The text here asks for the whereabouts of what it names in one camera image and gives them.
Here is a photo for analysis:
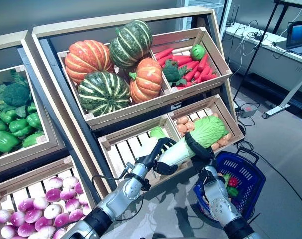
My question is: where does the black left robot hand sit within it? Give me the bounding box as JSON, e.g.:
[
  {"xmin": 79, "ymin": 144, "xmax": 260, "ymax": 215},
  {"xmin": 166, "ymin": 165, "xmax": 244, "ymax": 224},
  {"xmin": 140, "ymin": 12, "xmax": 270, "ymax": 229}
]
[{"xmin": 135, "ymin": 137, "xmax": 178, "ymax": 177}]

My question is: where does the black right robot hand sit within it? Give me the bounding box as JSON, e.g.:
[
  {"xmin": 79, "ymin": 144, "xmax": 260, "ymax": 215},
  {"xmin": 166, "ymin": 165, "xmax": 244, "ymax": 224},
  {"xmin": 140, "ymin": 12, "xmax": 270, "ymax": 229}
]
[{"xmin": 184, "ymin": 132, "xmax": 218, "ymax": 175}]

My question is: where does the blue plastic shopping basket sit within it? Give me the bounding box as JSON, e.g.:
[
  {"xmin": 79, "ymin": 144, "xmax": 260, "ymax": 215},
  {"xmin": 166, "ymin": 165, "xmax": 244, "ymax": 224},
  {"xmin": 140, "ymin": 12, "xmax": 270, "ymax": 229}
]
[{"xmin": 192, "ymin": 147, "xmax": 266, "ymax": 221}]

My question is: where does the wooden slat crate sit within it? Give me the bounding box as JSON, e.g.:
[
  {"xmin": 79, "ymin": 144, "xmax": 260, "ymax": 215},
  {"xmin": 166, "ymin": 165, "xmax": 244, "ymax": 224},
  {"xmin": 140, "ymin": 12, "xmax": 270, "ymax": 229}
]
[
  {"xmin": 167, "ymin": 94, "xmax": 245, "ymax": 152},
  {"xmin": 150, "ymin": 27, "xmax": 233, "ymax": 97},
  {"xmin": 97, "ymin": 115, "xmax": 191, "ymax": 189},
  {"xmin": 0, "ymin": 64, "xmax": 67, "ymax": 175},
  {"xmin": 0, "ymin": 155, "xmax": 92, "ymax": 239}
]

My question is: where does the wide wooden crate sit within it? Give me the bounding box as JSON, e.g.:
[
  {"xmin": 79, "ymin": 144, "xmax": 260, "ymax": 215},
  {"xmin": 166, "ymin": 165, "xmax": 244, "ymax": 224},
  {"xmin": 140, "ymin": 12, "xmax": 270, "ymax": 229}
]
[{"xmin": 56, "ymin": 42, "xmax": 171, "ymax": 130}]

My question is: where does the grey power box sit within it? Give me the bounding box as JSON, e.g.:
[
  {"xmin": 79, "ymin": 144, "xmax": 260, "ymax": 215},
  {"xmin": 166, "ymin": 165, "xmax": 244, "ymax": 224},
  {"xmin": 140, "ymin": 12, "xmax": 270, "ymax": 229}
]
[{"xmin": 240, "ymin": 104, "xmax": 257, "ymax": 118}]

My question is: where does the small orange pumpkin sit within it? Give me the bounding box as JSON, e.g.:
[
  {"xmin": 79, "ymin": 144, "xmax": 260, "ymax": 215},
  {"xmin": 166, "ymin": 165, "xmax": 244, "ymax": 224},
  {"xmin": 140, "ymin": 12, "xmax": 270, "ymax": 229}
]
[{"xmin": 128, "ymin": 57, "xmax": 163, "ymax": 104}]

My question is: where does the small broccoli with leaves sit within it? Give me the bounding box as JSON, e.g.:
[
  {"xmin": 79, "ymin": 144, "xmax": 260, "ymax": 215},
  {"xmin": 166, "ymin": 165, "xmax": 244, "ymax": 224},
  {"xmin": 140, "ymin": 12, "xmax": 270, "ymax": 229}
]
[{"xmin": 162, "ymin": 59, "xmax": 191, "ymax": 88}]

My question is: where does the round green cabbage head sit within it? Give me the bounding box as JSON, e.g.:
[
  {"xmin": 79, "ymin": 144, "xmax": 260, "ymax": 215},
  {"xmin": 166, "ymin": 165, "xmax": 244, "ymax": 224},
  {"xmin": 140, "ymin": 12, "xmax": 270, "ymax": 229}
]
[{"xmin": 190, "ymin": 44, "xmax": 206, "ymax": 61}]

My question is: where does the white desk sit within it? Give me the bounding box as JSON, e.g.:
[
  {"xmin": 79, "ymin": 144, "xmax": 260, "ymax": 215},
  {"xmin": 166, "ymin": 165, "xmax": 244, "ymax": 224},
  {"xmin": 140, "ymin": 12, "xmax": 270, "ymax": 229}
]
[{"xmin": 222, "ymin": 21, "xmax": 302, "ymax": 119}]

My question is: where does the green striped pumpkin with stem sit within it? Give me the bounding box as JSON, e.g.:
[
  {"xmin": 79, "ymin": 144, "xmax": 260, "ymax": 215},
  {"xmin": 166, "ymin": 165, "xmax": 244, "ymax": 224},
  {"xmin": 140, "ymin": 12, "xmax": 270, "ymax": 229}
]
[{"xmin": 109, "ymin": 19, "xmax": 153, "ymax": 70}]

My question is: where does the large orange pumpkin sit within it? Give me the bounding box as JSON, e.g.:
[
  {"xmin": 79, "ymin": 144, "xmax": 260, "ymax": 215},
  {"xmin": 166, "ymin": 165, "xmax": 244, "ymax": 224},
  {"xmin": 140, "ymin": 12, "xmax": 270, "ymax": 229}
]
[{"xmin": 64, "ymin": 39, "xmax": 115, "ymax": 84}]

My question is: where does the mostly white turnip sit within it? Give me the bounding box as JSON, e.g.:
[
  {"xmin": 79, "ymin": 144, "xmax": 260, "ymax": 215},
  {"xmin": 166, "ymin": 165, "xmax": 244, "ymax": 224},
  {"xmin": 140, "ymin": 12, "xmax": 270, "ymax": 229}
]
[{"xmin": 43, "ymin": 204, "xmax": 62, "ymax": 220}]

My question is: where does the black tripod stand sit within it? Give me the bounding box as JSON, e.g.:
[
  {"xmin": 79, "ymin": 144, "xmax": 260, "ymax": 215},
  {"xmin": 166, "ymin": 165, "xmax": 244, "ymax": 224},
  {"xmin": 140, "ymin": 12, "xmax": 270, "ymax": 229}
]
[{"xmin": 232, "ymin": 0, "xmax": 302, "ymax": 100}]

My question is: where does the green bell pepper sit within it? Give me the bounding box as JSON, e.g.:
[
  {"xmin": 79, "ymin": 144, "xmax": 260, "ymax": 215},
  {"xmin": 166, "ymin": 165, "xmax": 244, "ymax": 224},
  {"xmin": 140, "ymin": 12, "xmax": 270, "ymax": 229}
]
[
  {"xmin": 26, "ymin": 112, "xmax": 43, "ymax": 130},
  {"xmin": 22, "ymin": 131, "xmax": 46, "ymax": 148},
  {"xmin": 0, "ymin": 109, "xmax": 19, "ymax": 124},
  {"xmin": 0, "ymin": 131, "xmax": 21, "ymax": 153},
  {"xmin": 9, "ymin": 119, "xmax": 34, "ymax": 137}
]

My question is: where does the large dark green broccoli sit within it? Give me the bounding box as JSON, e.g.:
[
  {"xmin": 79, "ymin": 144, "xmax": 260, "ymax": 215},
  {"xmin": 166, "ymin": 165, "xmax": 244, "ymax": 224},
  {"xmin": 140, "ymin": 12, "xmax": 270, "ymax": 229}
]
[{"xmin": 2, "ymin": 83, "xmax": 31, "ymax": 108}]

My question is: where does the open laptop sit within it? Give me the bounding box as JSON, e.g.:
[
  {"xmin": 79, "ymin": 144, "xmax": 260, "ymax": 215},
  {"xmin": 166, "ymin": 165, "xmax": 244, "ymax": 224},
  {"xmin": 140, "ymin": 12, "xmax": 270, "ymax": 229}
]
[{"xmin": 285, "ymin": 21, "xmax": 302, "ymax": 59}]

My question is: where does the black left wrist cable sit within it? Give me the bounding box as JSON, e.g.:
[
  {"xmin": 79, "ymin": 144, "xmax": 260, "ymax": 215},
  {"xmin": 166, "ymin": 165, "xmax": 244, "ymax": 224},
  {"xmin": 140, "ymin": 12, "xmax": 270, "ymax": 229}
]
[{"xmin": 91, "ymin": 161, "xmax": 132, "ymax": 182}]

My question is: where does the black floor cable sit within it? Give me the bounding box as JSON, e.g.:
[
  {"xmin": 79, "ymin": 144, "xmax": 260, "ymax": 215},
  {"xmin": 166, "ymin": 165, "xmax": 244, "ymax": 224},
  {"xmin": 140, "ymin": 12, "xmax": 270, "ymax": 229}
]
[{"xmin": 237, "ymin": 139, "xmax": 302, "ymax": 209}]

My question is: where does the white cable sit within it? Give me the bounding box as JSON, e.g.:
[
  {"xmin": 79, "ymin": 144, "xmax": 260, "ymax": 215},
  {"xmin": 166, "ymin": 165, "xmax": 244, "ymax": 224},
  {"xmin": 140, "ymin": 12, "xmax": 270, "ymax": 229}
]
[{"xmin": 234, "ymin": 24, "xmax": 256, "ymax": 75}]

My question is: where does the wooden display shelf frame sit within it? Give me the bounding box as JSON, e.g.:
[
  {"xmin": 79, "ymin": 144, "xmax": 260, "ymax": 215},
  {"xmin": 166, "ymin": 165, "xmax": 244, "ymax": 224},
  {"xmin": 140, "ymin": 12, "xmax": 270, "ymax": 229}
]
[
  {"xmin": 0, "ymin": 30, "xmax": 104, "ymax": 200},
  {"xmin": 31, "ymin": 6, "xmax": 241, "ymax": 200}
]

